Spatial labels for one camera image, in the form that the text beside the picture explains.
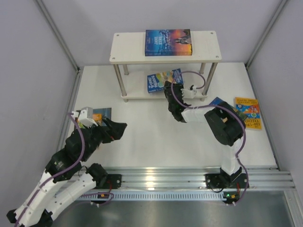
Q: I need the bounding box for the blue 91-Storey Treehouse book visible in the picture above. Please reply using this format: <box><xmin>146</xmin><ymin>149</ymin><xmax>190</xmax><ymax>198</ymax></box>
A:
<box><xmin>147</xmin><ymin>69</ymin><xmax>184</xmax><ymax>93</ymax></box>

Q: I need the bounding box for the perforated cable tray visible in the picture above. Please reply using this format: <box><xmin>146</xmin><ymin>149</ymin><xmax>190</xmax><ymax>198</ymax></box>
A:
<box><xmin>78</xmin><ymin>191</ymin><xmax>238</xmax><ymax>201</ymax></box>

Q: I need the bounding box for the orange treehouse book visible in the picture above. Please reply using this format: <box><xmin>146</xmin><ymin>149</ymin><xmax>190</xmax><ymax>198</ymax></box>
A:
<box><xmin>77</xmin><ymin>113</ymin><xmax>104</xmax><ymax>130</ymax></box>
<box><xmin>234</xmin><ymin>97</ymin><xmax>262</xmax><ymax>130</ymax></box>

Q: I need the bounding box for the orange Treehouse book left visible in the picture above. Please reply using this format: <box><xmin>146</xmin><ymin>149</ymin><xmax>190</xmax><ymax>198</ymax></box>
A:
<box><xmin>77</xmin><ymin>113</ymin><xmax>104</xmax><ymax>130</ymax></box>

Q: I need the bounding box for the orange Treehouse book right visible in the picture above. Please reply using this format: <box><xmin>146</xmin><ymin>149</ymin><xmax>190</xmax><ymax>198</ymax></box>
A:
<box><xmin>234</xmin><ymin>97</ymin><xmax>262</xmax><ymax>130</ymax></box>

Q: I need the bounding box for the white two-tier shelf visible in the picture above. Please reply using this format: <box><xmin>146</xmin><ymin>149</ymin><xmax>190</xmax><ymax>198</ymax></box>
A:
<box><xmin>109</xmin><ymin>29</ymin><xmax>222</xmax><ymax>102</ymax></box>

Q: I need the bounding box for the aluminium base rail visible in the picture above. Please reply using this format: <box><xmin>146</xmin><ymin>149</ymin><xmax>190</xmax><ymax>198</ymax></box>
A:
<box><xmin>105</xmin><ymin>167</ymin><xmax>295</xmax><ymax>191</ymax></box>

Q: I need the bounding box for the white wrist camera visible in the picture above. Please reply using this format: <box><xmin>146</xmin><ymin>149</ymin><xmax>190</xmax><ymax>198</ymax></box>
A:
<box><xmin>71</xmin><ymin>107</ymin><xmax>98</xmax><ymax>128</ymax></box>
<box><xmin>181</xmin><ymin>85</ymin><xmax>197</xmax><ymax>99</ymax></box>

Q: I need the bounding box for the Jane Eyre book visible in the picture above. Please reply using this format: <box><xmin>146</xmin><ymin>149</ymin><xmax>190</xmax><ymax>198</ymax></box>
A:
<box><xmin>144</xmin><ymin>29</ymin><xmax>193</xmax><ymax>56</ymax></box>

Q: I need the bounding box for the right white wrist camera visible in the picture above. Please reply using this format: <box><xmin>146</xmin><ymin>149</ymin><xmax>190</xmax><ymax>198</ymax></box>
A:
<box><xmin>181</xmin><ymin>85</ymin><xmax>197</xmax><ymax>99</ymax></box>

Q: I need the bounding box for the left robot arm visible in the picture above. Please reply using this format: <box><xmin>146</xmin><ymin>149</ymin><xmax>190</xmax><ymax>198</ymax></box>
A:
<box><xmin>7</xmin><ymin>117</ymin><xmax>127</xmax><ymax>227</ymax></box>

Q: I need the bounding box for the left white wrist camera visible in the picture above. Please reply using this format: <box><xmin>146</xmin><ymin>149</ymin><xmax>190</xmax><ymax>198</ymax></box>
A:
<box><xmin>71</xmin><ymin>107</ymin><xmax>98</xmax><ymax>128</ymax></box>

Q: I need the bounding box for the dark blue book left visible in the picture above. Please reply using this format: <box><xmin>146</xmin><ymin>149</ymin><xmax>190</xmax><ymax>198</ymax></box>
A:
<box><xmin>93</xmin><ymin>108</ymin><xmax>112</xmax><ymax>126</ymax></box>

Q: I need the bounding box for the Animal Farm book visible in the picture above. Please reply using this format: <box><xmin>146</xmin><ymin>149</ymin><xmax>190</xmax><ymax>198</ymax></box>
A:
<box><xmin>210</xmin><ymin>97</ymin><xmax>248</xmax><ymax>121</ymax></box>

